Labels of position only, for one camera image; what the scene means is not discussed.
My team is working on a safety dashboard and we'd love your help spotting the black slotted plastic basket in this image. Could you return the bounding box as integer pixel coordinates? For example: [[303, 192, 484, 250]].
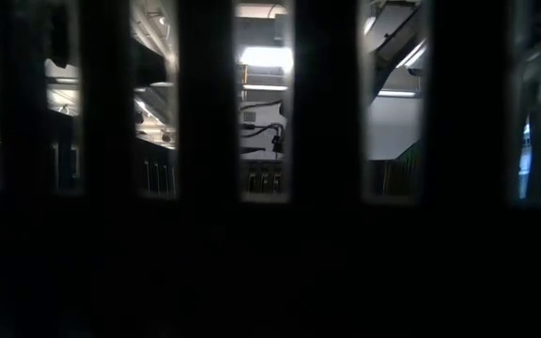
[[0, 0, 541, 338]]

